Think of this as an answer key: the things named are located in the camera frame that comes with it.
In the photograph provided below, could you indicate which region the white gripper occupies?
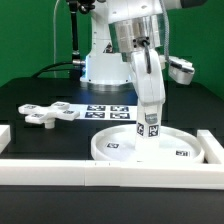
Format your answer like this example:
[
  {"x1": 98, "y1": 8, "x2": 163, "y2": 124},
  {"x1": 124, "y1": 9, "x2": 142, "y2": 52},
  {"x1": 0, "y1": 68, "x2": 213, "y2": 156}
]
[{"x1": 130, "y1": 49, "x2": 165, "y2": 124}]

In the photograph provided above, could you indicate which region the white round table top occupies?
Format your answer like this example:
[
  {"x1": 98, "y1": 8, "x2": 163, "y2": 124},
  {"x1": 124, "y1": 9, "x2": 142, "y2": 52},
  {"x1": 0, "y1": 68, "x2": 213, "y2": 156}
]
[{"x1": 91, "y1": 124, "x2": 204, "y2": 164}]

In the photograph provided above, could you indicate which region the white cross-shaped table base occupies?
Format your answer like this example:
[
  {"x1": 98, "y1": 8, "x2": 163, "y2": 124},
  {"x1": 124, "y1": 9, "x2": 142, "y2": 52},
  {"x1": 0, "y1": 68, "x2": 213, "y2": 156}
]
[{"x1": 18, "y1": 101, "x2": 80, "y2": 129}]

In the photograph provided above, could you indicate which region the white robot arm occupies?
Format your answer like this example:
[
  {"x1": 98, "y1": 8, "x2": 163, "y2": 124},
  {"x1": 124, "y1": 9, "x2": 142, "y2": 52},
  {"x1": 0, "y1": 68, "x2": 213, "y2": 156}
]
[{"x1": 81, "y1": 0, "x2": 207, "y2": 125}]

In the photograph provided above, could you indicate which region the white marker sheet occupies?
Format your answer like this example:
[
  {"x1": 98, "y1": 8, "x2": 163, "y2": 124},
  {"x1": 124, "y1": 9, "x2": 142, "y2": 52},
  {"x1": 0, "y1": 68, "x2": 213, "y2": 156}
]
[{"x1": 66, "y1": 104, "x2": 137, "y2": 121}]

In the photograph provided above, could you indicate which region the white U-shaped fence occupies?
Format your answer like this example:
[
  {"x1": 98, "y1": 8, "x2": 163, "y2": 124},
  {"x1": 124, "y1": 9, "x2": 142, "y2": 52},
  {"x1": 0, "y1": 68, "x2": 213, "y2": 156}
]
[{"x1": 0, "y1": 131, "x2": 224, "y2": 189}]

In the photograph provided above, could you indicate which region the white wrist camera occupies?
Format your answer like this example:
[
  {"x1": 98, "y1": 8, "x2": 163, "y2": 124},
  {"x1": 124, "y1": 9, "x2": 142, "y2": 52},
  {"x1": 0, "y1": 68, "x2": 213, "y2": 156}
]
[{"x1": 168, "y1": 56, "x2": 195, "y2": 85}]

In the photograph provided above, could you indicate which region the black camera pole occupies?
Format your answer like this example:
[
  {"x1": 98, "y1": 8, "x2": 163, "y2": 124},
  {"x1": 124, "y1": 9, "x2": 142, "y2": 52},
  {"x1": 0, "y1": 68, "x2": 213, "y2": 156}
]
[{"x1": 66, "y1": 0, "x2": 95, "y2": 81}]

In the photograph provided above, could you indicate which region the black cable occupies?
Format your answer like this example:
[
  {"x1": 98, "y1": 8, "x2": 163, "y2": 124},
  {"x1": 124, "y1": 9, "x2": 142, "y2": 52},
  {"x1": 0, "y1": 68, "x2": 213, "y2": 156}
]
[{"x1": 31, "y1": 59, "x2": 85, "y2": 79}]

